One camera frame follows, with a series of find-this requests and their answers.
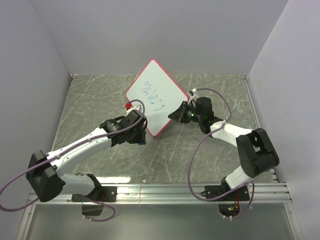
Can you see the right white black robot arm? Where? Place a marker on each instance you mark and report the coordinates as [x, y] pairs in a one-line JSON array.
[[255, 150]]

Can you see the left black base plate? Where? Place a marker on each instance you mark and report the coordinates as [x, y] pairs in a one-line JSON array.
[[107, 193]]

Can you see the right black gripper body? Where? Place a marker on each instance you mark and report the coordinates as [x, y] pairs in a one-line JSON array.
[[191, 114]]

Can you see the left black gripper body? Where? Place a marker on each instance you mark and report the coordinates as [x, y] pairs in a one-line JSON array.
[[137, 135]]

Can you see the pink framed whiteboard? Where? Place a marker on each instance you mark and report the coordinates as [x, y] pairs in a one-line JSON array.
[[160, 94]]

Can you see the aluminium front rail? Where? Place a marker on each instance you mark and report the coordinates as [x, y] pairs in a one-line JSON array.
[[179, 194]]

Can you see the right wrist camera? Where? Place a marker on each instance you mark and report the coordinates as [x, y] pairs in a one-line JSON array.
[[203, 106]]

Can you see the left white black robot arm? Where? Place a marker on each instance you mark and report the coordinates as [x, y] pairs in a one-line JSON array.
[[48, 175]]

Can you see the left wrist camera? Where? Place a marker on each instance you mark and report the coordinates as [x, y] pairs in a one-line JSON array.
[[129, 107]]

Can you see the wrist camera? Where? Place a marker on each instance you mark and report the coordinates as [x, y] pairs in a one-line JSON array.
[[203, 106], [129, 107]]

